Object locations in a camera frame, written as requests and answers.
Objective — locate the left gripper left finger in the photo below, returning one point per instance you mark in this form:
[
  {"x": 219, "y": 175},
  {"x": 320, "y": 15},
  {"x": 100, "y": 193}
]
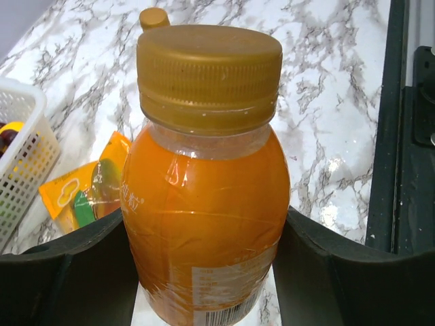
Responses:
[{"x": 87, "y": 277}]

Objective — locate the orange mango gummy bag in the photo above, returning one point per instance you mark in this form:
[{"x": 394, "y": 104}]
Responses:
[{"x": 89, "y": 192}]

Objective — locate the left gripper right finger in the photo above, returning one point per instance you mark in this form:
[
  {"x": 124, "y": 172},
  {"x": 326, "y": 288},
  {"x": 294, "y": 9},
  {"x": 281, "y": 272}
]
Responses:
[{"x": 323, "y": 278}]

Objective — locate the dark red grape bunch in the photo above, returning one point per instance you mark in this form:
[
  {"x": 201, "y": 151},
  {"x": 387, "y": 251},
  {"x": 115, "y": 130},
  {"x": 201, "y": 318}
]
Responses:
[{"x": 7, "y": 137}]

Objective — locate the small yellow lemon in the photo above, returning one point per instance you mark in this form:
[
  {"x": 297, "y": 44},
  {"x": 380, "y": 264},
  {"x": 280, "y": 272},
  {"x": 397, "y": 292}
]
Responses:
[{"x": 12, "y": 126}]

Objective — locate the orange juice bottle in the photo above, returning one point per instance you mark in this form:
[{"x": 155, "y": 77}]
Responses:
[{"x": 204, "y": 196}]

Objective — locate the brown bottle cap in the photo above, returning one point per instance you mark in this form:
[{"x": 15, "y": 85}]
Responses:
[
  {"x": 208, "y": 67},
  {"x": 153, "y": 17}
]

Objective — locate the black base frame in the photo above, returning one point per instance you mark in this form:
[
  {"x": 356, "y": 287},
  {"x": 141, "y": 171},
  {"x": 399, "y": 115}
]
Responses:
[{"x": 401, "y": 207}]

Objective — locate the white plastic basket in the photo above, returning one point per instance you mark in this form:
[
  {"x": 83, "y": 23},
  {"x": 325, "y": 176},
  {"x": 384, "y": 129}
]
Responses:
[{"x": 28, "y": 161}]

